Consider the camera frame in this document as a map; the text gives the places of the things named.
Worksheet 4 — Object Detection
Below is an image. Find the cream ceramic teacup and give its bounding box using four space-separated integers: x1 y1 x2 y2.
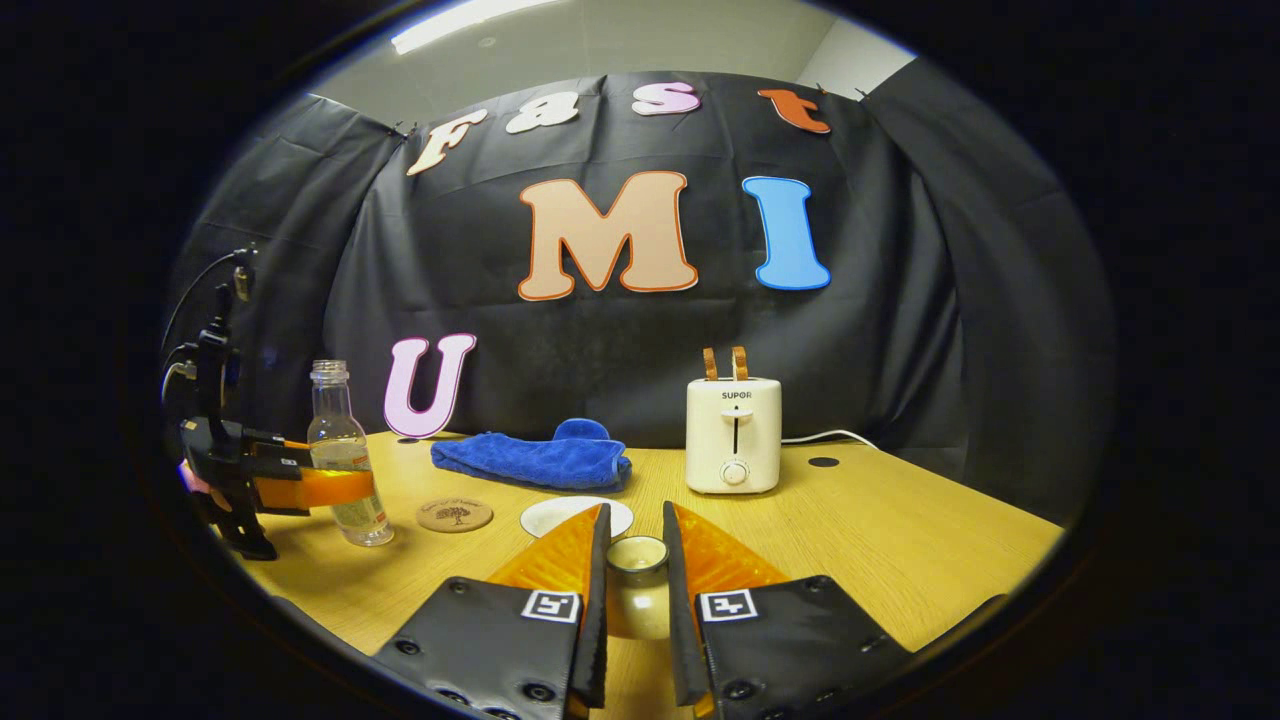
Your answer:
520 496 634 541

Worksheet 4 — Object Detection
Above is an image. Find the white toaster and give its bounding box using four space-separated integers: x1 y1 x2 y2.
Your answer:
686 377 783 495

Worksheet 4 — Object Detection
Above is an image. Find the cream teacup lid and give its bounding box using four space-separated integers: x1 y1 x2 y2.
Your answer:
606 535 669 641

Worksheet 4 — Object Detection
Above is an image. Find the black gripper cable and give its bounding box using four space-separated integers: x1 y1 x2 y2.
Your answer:
163 250 241 351

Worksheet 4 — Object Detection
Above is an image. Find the blue towel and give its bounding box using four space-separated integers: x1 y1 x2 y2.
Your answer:
430 418 633 492

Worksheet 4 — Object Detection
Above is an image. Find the clear plastic water bottle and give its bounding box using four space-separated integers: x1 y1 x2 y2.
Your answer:
307 360 395 547

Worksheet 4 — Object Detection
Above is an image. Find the black backdrop cloth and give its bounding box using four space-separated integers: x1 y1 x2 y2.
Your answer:
165 68 1116 526

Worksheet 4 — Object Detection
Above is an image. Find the white power cable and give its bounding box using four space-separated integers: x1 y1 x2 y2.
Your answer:
780 429 881 451

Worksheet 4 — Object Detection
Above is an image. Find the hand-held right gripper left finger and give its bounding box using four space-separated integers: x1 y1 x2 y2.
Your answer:
372 503 613 720

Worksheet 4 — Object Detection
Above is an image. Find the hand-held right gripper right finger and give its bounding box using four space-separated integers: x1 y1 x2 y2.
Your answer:
662 500 913 720

